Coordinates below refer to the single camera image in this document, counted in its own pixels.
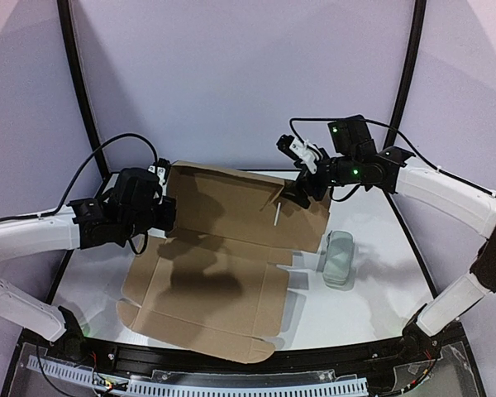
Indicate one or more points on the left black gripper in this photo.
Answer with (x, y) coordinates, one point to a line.
(168, 211)

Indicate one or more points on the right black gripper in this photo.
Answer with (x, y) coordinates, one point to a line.
(307, 187)

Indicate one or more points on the brown cardboard box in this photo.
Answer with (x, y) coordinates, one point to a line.
(218, 281)

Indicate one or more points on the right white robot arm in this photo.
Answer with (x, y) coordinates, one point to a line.
(358, 163)

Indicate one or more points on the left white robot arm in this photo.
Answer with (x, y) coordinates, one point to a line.
(133, 206)

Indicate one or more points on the pale green glasses case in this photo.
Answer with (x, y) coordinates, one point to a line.
(338, 259)

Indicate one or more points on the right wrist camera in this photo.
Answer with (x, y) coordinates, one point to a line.
(302, 152)

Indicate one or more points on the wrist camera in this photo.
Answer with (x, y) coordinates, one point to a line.
(161, 168)
(302, 152)

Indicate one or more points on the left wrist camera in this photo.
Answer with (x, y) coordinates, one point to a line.
(161, 168)

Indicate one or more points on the black front frame rail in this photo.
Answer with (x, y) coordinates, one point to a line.
(120, 358)

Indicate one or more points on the white slotted cable duct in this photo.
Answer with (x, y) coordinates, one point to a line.
(171, 383)

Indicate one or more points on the right black frame post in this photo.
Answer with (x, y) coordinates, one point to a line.
(410, 61)

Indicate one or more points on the black frame post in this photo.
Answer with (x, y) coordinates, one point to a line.
(66, 20)
(410, 61)

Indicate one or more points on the left black frame post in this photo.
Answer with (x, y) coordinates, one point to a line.
(66, 20)

